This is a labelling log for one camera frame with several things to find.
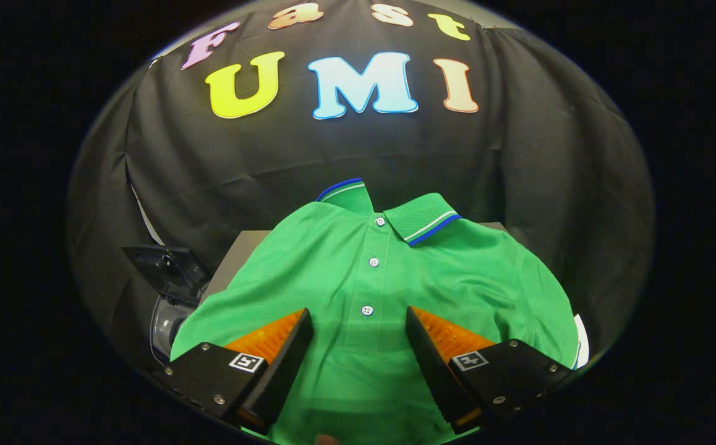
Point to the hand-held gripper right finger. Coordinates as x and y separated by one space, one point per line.
435 364

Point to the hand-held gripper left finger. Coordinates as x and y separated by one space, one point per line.
284 364

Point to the green polo shirt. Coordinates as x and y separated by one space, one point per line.
358 259

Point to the black backdrop cloth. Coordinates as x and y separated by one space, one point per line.
308 154

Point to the beige cabinet with black frame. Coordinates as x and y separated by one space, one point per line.
240 247

